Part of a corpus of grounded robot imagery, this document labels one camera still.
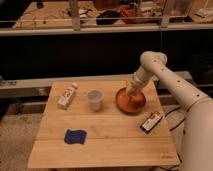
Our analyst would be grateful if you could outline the wooden table board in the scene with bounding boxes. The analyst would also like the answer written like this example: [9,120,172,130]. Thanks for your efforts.
[28,81,179,168]

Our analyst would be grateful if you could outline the black floor cables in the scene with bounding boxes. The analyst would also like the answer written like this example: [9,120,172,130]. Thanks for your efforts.
[163,105,188,133]

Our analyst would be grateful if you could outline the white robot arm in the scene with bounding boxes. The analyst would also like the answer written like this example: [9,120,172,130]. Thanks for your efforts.
[126,51,213,171]

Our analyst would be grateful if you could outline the orange ceramic bowl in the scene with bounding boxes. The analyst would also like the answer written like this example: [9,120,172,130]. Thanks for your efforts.
[115,87,146,114]

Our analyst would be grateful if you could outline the clear plastic cup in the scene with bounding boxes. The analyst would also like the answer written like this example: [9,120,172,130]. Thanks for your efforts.
[87,89,103,112]

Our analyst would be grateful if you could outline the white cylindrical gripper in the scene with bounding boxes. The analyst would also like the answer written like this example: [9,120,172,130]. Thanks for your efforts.
[130,72,151,96]

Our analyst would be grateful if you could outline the white plastic bottle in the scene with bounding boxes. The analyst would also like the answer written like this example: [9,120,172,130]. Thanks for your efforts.
[57,83,78,109]

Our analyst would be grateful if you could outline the metal shelf rail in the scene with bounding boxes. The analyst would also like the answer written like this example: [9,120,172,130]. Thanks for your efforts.
[0,70,193,100]

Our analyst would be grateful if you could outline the black box on right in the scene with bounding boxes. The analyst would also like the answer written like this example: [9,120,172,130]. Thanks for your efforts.
[190,53,213,84]

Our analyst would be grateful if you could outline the orange pepper with green stem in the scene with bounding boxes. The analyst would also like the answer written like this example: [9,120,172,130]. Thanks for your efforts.
[125,78,132,96]

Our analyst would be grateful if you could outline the blue sponge cloth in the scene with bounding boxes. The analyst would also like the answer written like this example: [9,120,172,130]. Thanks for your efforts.
[64,129,87,144]

